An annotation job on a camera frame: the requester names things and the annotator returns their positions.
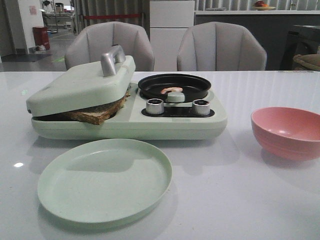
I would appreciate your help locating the mint green breakfast maker base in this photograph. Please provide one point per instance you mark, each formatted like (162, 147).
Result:
(130, 123)

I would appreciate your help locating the right silver control knob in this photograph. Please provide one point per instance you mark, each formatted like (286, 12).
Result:
(201, 107)

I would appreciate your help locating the left silver control knob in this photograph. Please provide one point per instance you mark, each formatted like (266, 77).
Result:
(155, 106)

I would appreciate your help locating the dark grey kitchen counter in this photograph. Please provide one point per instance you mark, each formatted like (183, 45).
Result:
(267, 38)

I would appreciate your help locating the silver control knob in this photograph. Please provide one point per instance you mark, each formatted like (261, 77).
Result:
(201, 107)
(155, 106)

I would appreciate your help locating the pink bowl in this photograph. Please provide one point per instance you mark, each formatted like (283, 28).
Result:
(290, 133)

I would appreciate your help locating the bread slice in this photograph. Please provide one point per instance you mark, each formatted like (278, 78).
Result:
(92, 115)
(127, 95)

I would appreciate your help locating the red barrier tape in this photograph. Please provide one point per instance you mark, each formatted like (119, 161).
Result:
(109, 17)

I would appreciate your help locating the mint green plate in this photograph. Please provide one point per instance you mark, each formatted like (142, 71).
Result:
(111, 181)

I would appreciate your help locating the red bin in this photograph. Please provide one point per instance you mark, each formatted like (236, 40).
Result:
(41, 37)

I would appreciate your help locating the white refrigerator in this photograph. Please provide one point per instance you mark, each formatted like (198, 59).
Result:
(168, 21)

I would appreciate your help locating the right grey upholstered chair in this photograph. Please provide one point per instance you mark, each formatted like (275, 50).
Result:
(220, 46)

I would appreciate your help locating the black round frying pan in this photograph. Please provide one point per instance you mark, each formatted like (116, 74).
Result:
(193, 87)

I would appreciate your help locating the grey upholstered chair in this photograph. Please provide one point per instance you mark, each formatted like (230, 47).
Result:
(97, 39)
(220, 46)

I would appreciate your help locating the fruit plate on counter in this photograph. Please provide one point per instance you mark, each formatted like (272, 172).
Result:
(260, 5)

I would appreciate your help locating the pink shrimp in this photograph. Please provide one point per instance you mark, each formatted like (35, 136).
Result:
(171, 89)

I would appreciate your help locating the left grey upholstered chair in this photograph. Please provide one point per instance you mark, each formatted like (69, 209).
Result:
(97, 39)

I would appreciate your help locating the dark appliance at right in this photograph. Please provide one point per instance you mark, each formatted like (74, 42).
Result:
(301, 40)

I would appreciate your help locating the breakfast maker hinged lid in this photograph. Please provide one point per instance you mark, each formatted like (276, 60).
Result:
(83, 86)

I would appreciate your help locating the beige cushion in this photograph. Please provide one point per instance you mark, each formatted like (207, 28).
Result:
(309, 62)

